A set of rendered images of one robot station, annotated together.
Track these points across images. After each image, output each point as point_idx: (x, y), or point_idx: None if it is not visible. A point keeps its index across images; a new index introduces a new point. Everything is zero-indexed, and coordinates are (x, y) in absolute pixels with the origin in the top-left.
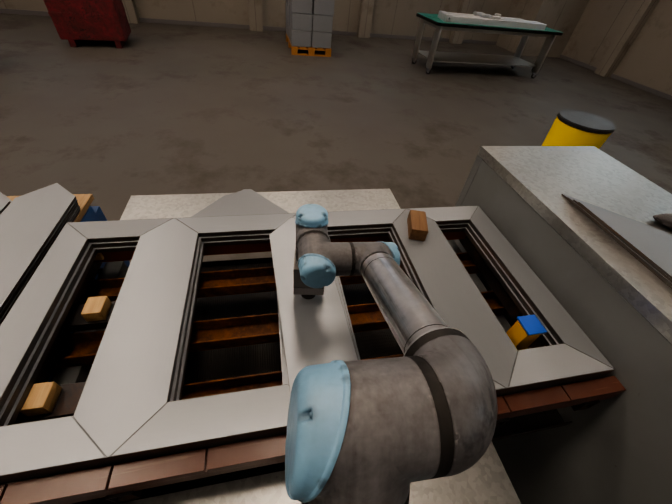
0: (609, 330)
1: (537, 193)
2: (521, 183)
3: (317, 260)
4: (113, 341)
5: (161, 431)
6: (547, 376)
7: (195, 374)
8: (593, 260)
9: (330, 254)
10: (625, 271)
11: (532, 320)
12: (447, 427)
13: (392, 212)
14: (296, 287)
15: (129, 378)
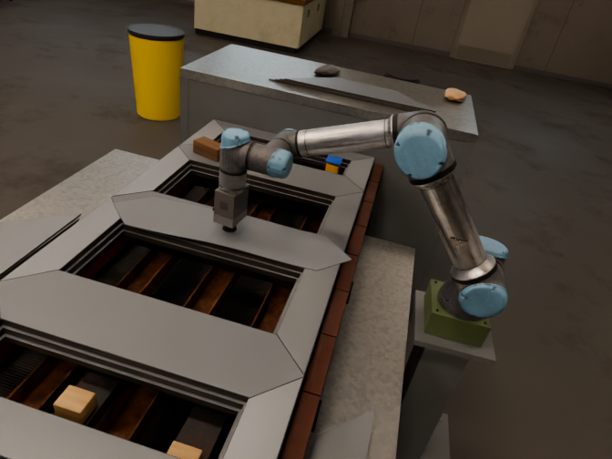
0: None
1: (259, 84)
2: (242, 82)
3: (284, 151)
4: (177, 362)
5: (300, 341)
6: (365, 177)
7: (185, 403)
8: (325, 106)
9: (280, 147)
10: (343, 102)
11: (331, 158)
12: (441, 119)
13: (176, 153)
14: (234, 218)
15: (234, 354)
